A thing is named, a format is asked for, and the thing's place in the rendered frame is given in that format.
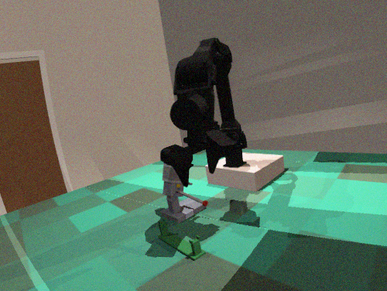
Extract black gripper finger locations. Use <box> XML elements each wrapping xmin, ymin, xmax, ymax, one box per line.
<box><xmin>173</xmin><ymin>164</ymin><xmax>193</xmax><ymax>187</ymax></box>
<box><xmin>206</xmin><ymin>150</ymin><xmax>219</xmax><ymax>174</ymax></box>

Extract grey pin with red cap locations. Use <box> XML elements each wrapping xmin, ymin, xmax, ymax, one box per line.
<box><xmin>176</xmin><ymin>189</ymin><xmax>208</xmax><ymax>206</ymax></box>

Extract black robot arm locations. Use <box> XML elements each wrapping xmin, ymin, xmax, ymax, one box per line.
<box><xmin>170</xmin><ymin>37</ymin><xmax>247</xmax><ymax>168</ymax></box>

